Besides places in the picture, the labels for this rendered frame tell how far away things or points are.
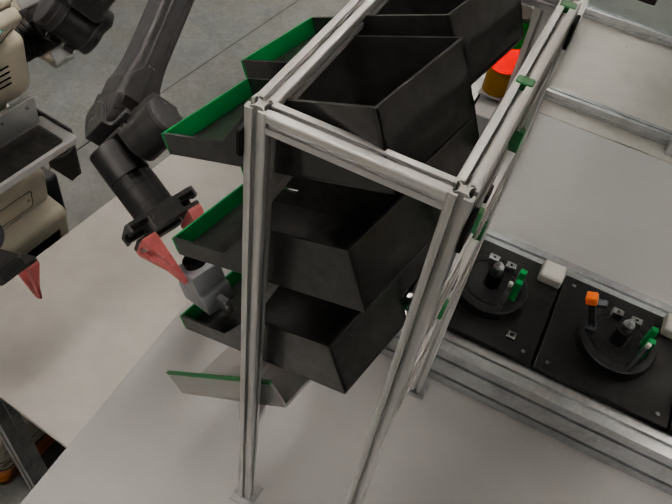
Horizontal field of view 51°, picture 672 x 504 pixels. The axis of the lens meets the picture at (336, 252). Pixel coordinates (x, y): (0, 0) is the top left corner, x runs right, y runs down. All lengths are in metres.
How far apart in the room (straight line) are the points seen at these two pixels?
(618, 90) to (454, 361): 1.16
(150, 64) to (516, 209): 0.98
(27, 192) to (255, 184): 1.09
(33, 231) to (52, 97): 1.70
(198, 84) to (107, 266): 1.94
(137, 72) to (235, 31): 2.67
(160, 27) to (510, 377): 0.81
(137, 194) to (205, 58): 2.59
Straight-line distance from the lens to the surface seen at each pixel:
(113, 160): 0.94
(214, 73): 3.39
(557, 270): 1.44
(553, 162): 1.87
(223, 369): 1.13
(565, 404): 1.30
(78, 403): 1.33
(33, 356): 1.40
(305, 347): 0.79
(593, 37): 2.41
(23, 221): 1.68
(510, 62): 1.27
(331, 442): 1.27
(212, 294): 0.92
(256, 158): 0.58
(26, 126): 1.53
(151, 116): 0.90
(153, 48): 1.04
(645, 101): 2.22
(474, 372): 1.30
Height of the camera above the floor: 2.01
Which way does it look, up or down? 50 degrees down
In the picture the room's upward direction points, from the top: 10 degrees clockwise
